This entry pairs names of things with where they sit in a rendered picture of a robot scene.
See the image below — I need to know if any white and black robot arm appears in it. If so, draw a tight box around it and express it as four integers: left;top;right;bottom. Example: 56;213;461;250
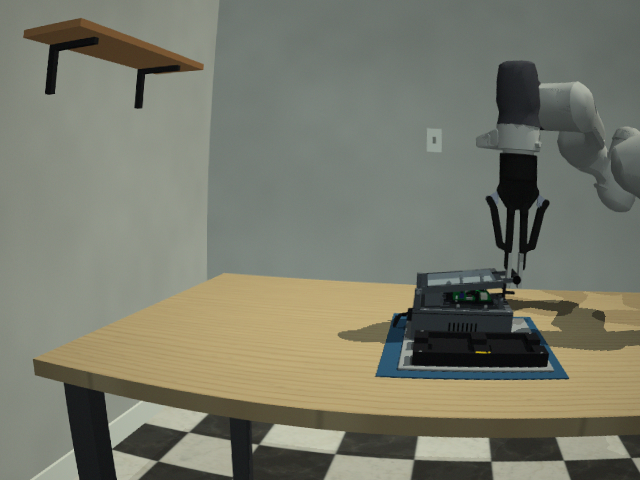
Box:
476;61;640;212

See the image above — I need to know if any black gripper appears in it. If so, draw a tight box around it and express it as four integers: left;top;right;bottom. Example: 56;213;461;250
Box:
485;153;550;289

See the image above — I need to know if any green circuit board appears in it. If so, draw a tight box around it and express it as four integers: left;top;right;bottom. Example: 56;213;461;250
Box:
453;289;492;301

